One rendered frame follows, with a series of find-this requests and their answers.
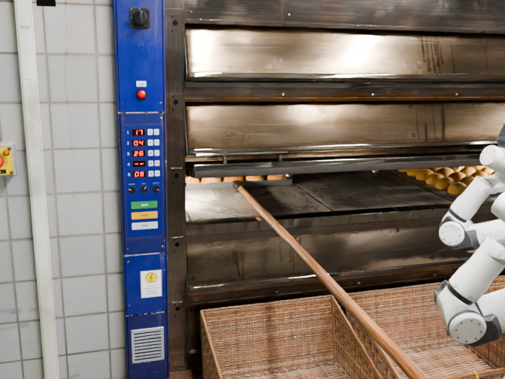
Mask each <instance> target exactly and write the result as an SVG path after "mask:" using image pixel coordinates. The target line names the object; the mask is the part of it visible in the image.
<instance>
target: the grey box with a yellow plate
mask: <svg viewBox="0 0 505 379"><path fill-rule="evenodd" d="M4 150H8V151H9V152H10V154H9V155H8V156H5V155H4V154H3V151H4ZM0 157H1V158H2V159H3V160H4V165H3V166H2V167H1V168H0V177H1V176H15V175H17V171H18V164H17V148H16V142H15V141H1V143H0Z"/></svg>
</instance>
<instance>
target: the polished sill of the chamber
mask: <svg viewBox="0 0 505 379"><path fill-rule="evenodd" d="M493 203H494V201H484V202H483V203H482V204H481V205H480V207H479V209H478V211H477V212H476V213H475V214H492V212H491V206H492V205H493ZM451 205H452V203H450V204H438V205H416V206H404V207H393V208H371V209H359V210H348V211H325V212H313V213H302V214H280V215H271V216H272V217H273V218H274V219H275V220H276V221H277V222H278V223H279V224H280V225H281V226H282V227H283V228H284V229H291V228H302V227H312V226H332V225H343V224H353V223H372V222H383V221H394V220H414V219H424V218H435V217H444V216H445V215H446V214H447V212H448V211H449V209H450V206H451ZM475 214H474V215H475ZM261 230H272V228H271V226H270V225H269V224H268V223H267V222H266V221H265V220H264V218H263V217H262V216H257V217H235V218H222V219H211V220H189V221H186V236H190V235H210V234H220V233H231V232H251V231H261Z"/></svg>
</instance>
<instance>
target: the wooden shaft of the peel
mask: <svg viewBox="0 0 505 379"><path fill-rule="evenodd" d="M238 191H239V192H240V194H241V195H242V196H243V197H244V198H245V199H246V200H247V201H248V202H249V203H250V204H251V205H252V206H253V207H254V208H255V210H256V211H257V212H258V213H259V214H260V215H261V216H262V217H263V218H264V220H265V221H266V222H267V223H268V224H269V225H270V226H271V228H272V229H273V230H274V231H275V232H276V233H277V234H278V235H279V236H280V237H281V238H282V239H283V240H284V241H285V242H286V243H287V245H288V246H289V247H290V248H291V249H292V250H293V251H294V252H295V254H296V255H297V256H298V257H299V258H300V259H301V260H302V261H303V263H304V264H305V265H306V266H307V267H308V268H309V269H310V270H311V271H312V273H314V274H315V276H317V277H318V279H319V280H320V281H321V282H322V283H323V284H324V285H325V286H326V287H327V289H328V290H329V291H330V292H331V293H332V294H333V295H334V297H335V298H336V299H337V300H338V301H339V302H340V303H341V304H342V305H343V306H344V307H345V309H347V310H348V312H350V313H351V315H352V316H353V317H354V318H355V319H356V320H357V321H358V323H359V324H360V325H361V326H362V327H363V328H364V329H365V330H366V331H367V333H368V334H369V335H370V336H371V337H372V338H373V339H374V340H375V342H376V343H378V345H379V346H381V348H382V349H383V350H384V351H385V352H386V353H387V354H388V355H389V356H390V358H391V359H392V360H393V361H394V362H395V363H396V364H397V365H398V367H399V368H400V369H401V370H402V371H403V372H404V373H405V374H406V376H407V377H408V378H409V379H430V378H429V377H428V376H427V375H426V374H425V373H424V372H423V371H422V370H421V369H420V368H419V367H418V366H417V365H416V364H415V363H414V362H413V361H412V360H411V359H410V358H409V357H408V355H406V354H405V352H403V351H402V349H400V348H399V346H397V345H396V343H394V342H393V340H391V339H390V337H389V336H387V334H386V333H384V331H383V330H382V329H381V328H380V327H379V326H378V325H377V324H376V323H375V322H374V321H373V320H372V319H371V318H370V317H369V316H368V315H367V314H366V313H365V312H364V311H363V310H362V309H361V308H360V306H359V305H358V304H357V303H356V302H355V301H354V300H353V299H352V298H351V297H350V296H349V295H348V294H347V293H346V292H345V291H344V290H343V289H342V288H341V287H340V286H339V285H338V284H337V283H336V281H335V280H334V279H333V278H332V277H331V276H330V275H329V274H328V273H327V272H326V271H325V270H324V269H323V268H322V267H321V266H320V265H319V264H318V263H317V262H316V261H315V260H314V259H313V258H312V256H311V255H310V254H309V253H308V252H307V251H306V250H305V249H304V248H303V247H302V246H301V245H300V244H299V243H298V242H297V241H296V240H295V239H294V238H293V237H292V236H291V235H290V234H289V233H288V232H287V231H286V230H285V229H284V228H283V227H282V226H281V225H280V224H279V223H278V222H277V221H276V220H275V219H274V218H273V217H272V216H271V215H270V214H269V213H268V212H267V211H266V210H265V208H264V207H263V206H262V205H261V204H260V203H259V202H258V201H257V200H256V199H255V198H254V197H253V196H252V195H251V194H250V193H249V192H248V191H247V190H246V189H245V188H244V187H243V186H239V187H238Z"/></svg>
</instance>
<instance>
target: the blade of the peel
mask: <svg viewBox="0 0 505 379"><path fill-rule="evenodd" d="M286 178H287V179H280V180H266V179H265V180H247V181H241V183H242V184H243V185H244V187H246V186H276V185H292V179H291V178H290V177H287V176H286ZM230 187H233V181H230V182H213V183H187V184H186V190H198V189H214V188H230Z"/></svg>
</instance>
